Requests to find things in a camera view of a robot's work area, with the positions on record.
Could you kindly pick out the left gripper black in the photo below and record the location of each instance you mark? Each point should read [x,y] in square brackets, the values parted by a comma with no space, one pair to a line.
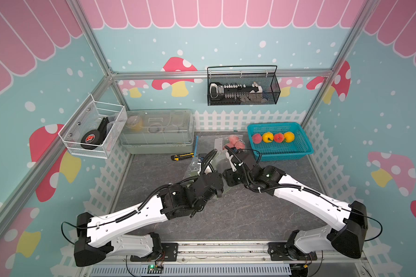
[220,191]

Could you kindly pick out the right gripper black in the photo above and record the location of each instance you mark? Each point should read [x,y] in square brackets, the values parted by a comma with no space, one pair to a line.
[228,177]

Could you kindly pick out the clear blue zip-top bag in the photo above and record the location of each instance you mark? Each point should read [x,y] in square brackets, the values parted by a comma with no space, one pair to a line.
[205,143]

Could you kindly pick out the pink peach front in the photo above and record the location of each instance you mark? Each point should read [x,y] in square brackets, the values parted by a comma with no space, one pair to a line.
[256,138]

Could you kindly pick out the yellow peach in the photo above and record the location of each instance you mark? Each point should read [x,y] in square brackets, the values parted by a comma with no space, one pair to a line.
[267,137]
[289,137]

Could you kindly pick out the large pink peach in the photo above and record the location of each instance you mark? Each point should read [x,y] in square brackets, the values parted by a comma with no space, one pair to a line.
[228,145]

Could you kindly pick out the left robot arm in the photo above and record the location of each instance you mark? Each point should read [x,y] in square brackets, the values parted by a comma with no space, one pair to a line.
[99,237]

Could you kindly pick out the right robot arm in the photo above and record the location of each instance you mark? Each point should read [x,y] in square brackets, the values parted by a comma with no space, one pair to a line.
[346,223]

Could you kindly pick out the red orange peach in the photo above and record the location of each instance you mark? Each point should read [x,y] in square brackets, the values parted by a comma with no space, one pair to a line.
[279,138]

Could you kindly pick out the yellow black utility knife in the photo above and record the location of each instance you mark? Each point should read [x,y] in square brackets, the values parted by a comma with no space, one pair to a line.
[182,156]

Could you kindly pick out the teal plastic basket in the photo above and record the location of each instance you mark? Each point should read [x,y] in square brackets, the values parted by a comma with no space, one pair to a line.
[273,151]

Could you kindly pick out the translucent green storage box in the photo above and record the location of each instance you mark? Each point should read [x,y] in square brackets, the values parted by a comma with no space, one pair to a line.
[158,132]

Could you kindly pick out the white black items in basket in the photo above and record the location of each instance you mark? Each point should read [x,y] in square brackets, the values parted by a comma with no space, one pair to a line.
[235,94]

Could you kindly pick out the small green circuit board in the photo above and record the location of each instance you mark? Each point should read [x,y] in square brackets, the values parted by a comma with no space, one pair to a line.
[155,269]

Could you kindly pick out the black tape roll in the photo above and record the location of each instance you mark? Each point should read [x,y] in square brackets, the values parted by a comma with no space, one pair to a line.
[94,138]

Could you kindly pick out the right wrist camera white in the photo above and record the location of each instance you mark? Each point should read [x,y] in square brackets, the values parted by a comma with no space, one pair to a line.
[229,157]

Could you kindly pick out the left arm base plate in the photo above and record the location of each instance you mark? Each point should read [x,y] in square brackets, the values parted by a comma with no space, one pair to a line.
[167,252]

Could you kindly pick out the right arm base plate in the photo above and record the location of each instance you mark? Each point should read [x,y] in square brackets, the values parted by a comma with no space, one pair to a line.
[279,251]

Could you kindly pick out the black wire mesh basket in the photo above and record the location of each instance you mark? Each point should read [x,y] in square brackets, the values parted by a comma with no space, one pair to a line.
[264,75]

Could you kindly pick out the clear acrylic wall bin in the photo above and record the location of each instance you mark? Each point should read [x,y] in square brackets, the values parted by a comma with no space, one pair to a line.
[88,117]

